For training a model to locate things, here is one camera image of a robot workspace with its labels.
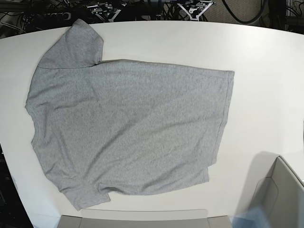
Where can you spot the grey T-shirt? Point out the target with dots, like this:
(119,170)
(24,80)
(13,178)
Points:
(137,128)

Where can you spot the grey bin at bottom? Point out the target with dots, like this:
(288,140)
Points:
(195,218)

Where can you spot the grey bin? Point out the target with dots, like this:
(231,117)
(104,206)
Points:
(195,218)
(278,200)

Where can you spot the grey bin at right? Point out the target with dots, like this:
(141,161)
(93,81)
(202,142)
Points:
(278,200)

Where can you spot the blue cloth in bin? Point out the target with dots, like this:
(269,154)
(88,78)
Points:
(249,216)

